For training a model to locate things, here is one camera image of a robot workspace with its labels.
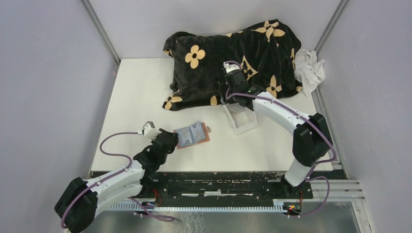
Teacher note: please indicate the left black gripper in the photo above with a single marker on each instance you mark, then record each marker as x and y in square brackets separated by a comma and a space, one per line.
[175, 136]

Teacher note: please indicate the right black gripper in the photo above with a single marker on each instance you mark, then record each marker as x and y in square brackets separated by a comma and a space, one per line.
[223, 87]

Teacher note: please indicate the silver VIP credit card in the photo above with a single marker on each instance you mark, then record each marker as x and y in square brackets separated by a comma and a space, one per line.
[198, 132]

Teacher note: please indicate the tan leather card holder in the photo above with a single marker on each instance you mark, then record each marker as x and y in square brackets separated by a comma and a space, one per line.
[207, 139]

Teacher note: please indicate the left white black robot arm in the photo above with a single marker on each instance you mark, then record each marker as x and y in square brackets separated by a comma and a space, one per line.
[83, 200]

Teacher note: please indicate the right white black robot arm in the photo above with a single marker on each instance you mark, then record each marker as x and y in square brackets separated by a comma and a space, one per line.
[310, 134]

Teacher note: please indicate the stack of credit cards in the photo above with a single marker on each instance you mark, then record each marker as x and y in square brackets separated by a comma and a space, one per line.
[235, 108]

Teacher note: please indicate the white plastic card tray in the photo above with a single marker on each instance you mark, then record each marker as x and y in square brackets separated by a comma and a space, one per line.
[241, 122]

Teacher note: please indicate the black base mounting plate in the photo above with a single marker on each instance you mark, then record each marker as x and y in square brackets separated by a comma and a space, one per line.
[221, 189]

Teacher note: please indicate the black floral plush blanket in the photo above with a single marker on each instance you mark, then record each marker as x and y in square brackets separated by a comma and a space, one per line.
[265, 52]

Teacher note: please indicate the white crumpled cloth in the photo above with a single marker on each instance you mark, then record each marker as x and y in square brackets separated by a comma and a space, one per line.
[308, 70]

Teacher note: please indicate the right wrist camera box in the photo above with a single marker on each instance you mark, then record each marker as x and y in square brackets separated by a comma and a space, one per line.
[231, 68]

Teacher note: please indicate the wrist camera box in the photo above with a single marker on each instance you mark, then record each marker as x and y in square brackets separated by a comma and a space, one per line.
[149, 130]
[231, 68]

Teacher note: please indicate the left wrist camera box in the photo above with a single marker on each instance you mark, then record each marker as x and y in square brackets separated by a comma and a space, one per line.
[149, 130]

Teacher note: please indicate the light blue slotted rail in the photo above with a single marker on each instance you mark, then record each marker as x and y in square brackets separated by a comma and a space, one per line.
[128, 205]

